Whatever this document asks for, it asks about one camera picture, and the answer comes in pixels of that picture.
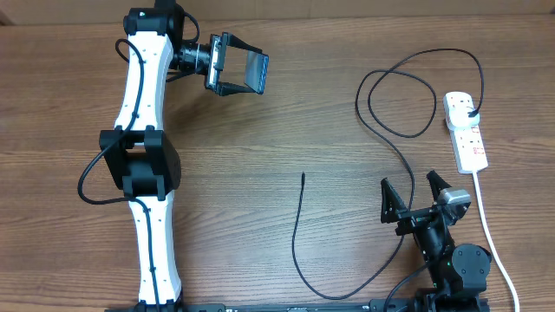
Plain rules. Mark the blue Galaxy smartphone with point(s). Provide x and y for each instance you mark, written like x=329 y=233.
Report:
x=256 y=68

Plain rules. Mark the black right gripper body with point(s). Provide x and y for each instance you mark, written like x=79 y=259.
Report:
x=412 y=220

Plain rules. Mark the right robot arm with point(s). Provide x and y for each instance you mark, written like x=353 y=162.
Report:
x=458 y=272

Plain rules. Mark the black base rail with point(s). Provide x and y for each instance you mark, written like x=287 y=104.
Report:
x=299 y=308

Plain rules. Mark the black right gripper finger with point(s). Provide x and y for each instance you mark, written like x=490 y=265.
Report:
x=393 y=208
x=437 y=184

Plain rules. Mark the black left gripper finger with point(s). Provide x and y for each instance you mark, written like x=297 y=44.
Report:
x=227 y=88
x=233 y=41

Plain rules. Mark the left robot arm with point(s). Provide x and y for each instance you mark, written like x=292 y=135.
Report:
x=141 y=159

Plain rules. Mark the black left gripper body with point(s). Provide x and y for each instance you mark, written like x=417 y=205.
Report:
x=216 y=61

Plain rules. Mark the white power strip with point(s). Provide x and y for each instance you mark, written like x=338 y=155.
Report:
x=468 y=146

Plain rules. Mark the white charger adapter plug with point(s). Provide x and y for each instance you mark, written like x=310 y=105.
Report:
x=459 y=119

